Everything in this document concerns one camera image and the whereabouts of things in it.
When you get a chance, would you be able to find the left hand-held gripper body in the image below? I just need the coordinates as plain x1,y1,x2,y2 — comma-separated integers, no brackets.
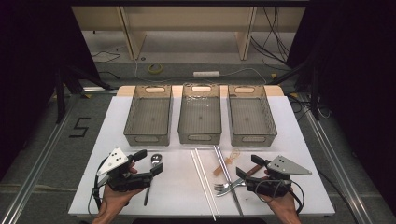
96,147,154,192

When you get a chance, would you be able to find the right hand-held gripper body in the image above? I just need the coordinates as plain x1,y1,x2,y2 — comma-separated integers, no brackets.
246,155,313,199

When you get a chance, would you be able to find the silver metal chopstick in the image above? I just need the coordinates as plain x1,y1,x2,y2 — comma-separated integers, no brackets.
213,145,242,217
216,145,245,217

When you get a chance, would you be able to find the amber plastic spoon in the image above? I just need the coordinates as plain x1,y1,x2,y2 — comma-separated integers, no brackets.
213,148,241,177

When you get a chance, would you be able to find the metal fork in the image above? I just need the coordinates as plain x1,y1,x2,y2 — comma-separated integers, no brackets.
213,177,247,198

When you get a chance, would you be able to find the metal spoon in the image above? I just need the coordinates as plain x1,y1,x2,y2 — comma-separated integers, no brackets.
143,153,163,207

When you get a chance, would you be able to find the grey transparent bin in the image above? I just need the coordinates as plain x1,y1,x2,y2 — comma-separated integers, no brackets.
177,83,222,146
122,84,173,147
227,84,278,147

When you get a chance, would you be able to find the person's left hand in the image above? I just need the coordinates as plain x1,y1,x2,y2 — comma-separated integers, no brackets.
101,185,147,216

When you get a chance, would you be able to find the person's right hand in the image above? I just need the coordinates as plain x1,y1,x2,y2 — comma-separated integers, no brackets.
258,189,301,217

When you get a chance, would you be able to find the white table cover sheet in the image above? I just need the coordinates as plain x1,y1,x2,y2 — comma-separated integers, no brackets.
67,94,336,217

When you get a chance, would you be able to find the wooden table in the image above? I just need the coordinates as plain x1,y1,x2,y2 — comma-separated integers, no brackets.
116,85,285,98

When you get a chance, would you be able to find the black metal stand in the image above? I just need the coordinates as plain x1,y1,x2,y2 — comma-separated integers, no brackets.
54,63,114,124
270,55,322,120

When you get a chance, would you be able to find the yellow tape roll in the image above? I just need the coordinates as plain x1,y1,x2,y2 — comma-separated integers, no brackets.
147,63,163,75

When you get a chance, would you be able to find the white power strip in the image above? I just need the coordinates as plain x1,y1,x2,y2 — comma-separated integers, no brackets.
192,70,221,78

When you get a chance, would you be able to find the beige wooden desk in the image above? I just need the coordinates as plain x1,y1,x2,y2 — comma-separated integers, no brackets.
71,6,306,62

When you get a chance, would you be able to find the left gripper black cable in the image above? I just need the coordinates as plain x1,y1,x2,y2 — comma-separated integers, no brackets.
88,158,110,217

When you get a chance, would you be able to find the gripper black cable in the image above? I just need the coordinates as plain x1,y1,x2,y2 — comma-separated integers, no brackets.
88,158,110,217
254,179,306,217

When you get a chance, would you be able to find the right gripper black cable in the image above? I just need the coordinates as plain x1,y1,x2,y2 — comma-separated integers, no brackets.
254,179,306,217

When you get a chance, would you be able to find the metal floor rail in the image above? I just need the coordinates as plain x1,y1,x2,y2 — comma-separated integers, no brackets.
297,92,375,224
0,92,80,224

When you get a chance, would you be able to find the thick black floor cable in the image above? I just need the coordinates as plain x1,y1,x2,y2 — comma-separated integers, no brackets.
317,169,359,224

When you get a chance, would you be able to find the white cable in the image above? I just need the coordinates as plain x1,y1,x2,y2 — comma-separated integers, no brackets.
134,59,269,85

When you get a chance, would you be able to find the thin black cable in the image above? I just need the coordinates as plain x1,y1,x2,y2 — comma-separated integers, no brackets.
92,50,121,80

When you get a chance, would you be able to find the bundle of black cables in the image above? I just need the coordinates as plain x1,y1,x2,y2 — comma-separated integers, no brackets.
250,6,292,68

